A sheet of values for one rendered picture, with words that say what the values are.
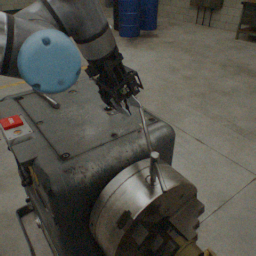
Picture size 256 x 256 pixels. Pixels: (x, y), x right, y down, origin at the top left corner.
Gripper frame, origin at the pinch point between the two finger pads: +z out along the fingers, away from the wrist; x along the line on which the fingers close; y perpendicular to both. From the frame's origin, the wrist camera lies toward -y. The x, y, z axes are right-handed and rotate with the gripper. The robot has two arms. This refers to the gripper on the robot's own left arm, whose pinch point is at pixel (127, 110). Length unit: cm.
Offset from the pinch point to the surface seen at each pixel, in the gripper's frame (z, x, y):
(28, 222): 63, -61, -50
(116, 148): 9.3, -8.3, -0.4
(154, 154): 3.2, -4.0, 14.3
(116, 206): 10.2, -18.6, 13.0
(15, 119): -0.5, -25.6, -31.0
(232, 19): 366, 544, -386
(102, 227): 14.0, -25.0, 12.3
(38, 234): 64, -59, -40
